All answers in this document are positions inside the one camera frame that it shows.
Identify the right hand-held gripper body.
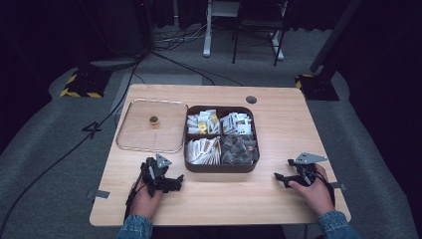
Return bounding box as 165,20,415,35
287,151,328,186

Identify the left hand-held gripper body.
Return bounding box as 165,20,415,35
140,152,173,197

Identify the person's right hand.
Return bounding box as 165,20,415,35
288,163,335,217

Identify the person's left hand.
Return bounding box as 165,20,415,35
129,184,164,219

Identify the clear lid with gold knob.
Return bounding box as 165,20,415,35
114,97,189,154

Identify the pile of white orange sachets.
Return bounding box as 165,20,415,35
185,136,222,166

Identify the brown divided box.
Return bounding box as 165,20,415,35
183,105,261,174

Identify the pile of grey pyramid bags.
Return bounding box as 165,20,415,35
220,134,260,166

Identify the pile of white yellow packets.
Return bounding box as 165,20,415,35
186,109,221,135

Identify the pile of white red-print packets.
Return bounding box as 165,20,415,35
220,112,254,135

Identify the yellow black striped stand base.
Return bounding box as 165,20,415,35
295,73,340,102
60,67,112,100

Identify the slanted dark metal stand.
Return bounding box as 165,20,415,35
309,0,363,75

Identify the black metal chair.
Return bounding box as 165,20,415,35
231,0,289,67

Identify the right hand-held gripper black cable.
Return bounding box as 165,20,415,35
313,169,336,207

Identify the hand-held gripper black cable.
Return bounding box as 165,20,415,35
313,169,336,207
123,172,147,223

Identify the left hand-held gripper black cable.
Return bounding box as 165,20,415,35
123,172,147,223

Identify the long black floor cable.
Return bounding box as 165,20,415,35
0,54,147,237

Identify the bundle of floor cables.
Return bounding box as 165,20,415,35
152,19,217,53

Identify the white desk frame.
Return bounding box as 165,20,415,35
202,0,289,62

